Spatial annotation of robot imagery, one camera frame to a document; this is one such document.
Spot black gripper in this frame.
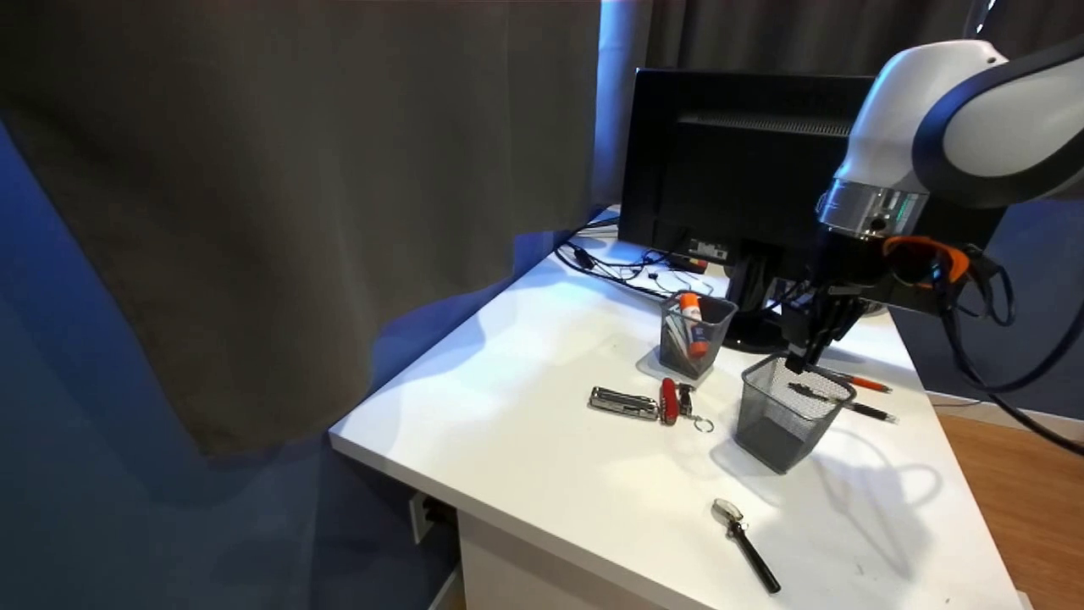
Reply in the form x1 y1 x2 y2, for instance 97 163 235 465
784 230 920 375

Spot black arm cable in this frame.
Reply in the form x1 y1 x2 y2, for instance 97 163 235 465
936 247 1084 458

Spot red pocket knife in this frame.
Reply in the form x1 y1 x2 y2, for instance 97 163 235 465
656 375 694 432

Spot grey rectangular multi tool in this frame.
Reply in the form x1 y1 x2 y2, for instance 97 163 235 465
585 382 659 425

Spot black desk cables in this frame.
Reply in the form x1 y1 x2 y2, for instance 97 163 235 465
551 230 725 304

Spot orange-capped glue stick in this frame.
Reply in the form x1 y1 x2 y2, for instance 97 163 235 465
674 289 710 359

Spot grey mesh pen holder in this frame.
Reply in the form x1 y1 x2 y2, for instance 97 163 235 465
733 352 857 474

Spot large grey curtain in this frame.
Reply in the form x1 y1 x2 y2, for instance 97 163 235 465
0 0 604 465

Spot black computer monitor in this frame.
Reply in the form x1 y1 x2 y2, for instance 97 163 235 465
617 63 893 356

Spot black pen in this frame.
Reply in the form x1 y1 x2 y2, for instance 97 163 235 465
788 378 893 428

